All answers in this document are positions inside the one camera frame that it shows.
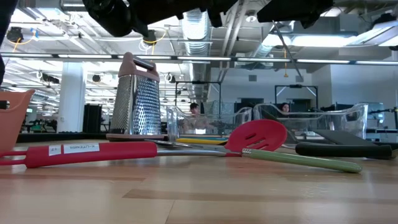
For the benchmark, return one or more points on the metal box grater pink trim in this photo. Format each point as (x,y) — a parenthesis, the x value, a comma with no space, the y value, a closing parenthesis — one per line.
(136,105)

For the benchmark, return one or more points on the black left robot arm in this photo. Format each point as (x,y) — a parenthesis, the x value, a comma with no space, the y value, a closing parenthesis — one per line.
(109,15)

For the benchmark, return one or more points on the orange plastic basket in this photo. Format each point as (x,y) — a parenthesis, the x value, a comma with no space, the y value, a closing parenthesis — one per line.
(14,124)

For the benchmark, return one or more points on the red slotted spoon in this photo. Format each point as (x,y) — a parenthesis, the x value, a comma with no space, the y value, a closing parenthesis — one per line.
(124,152)

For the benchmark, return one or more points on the ribbed silver ceiling duct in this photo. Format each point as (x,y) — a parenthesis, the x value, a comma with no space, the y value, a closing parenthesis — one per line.
(196,34)

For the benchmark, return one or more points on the black station frame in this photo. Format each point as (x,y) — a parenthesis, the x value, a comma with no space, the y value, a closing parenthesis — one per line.
(295,86)

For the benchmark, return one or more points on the clear plastic bin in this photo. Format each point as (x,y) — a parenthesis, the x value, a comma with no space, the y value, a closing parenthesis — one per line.
(239,121)
(342,121)

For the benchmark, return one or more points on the black turner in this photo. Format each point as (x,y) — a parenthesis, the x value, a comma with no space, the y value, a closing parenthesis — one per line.
(342,151)

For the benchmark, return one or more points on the long light bar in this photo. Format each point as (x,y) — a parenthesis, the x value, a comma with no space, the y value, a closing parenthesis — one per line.
(93,56)

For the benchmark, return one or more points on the computer monitor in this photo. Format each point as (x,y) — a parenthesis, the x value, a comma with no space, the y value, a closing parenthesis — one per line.
(376,113)

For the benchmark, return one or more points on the person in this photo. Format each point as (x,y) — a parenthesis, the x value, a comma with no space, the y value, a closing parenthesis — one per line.
(194,109)
(285,108)

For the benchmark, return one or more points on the white pillar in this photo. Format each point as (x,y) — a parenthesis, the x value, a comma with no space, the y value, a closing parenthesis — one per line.
(71,99)

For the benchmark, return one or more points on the black angled panel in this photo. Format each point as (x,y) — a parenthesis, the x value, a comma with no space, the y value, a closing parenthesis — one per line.
(342,137)

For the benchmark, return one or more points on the thin grey rod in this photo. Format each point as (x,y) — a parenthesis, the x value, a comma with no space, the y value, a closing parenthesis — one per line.
(287,51)

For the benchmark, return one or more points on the round ceiling sensor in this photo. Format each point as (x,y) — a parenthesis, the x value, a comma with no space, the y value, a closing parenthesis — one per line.
(250,17)

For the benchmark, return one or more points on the black cabinet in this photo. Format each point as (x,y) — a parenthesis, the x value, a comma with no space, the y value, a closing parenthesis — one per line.
(92,118)

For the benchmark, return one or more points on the yellow silicone spatula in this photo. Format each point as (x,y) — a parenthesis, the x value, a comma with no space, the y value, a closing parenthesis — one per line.
(199,141)

